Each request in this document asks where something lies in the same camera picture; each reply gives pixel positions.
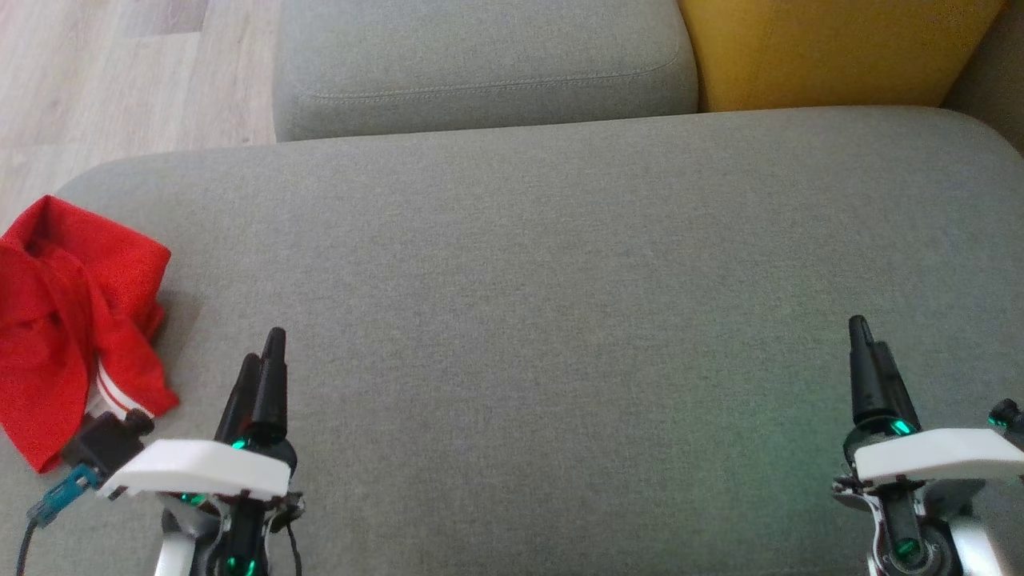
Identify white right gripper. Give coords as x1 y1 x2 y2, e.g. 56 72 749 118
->
832 314 1024 521

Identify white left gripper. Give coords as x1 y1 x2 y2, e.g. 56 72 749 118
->
96 326 305 533

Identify grey sofa seat cushions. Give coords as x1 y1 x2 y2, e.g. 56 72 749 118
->
0 106 1024 576

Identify grey sofa side cushion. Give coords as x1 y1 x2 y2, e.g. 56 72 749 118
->
942 0 1024 157

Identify yellow sofa back cushion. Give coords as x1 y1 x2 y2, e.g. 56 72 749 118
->
678 0 1007 113

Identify grey sofa seat cushion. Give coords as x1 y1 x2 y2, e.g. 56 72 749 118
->
272 0 701 143

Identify thin black cable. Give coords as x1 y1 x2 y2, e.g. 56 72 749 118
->
276 500 306 576
14 512 45 576

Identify teal cable connector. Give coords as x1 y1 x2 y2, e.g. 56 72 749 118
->
30 466 101 525

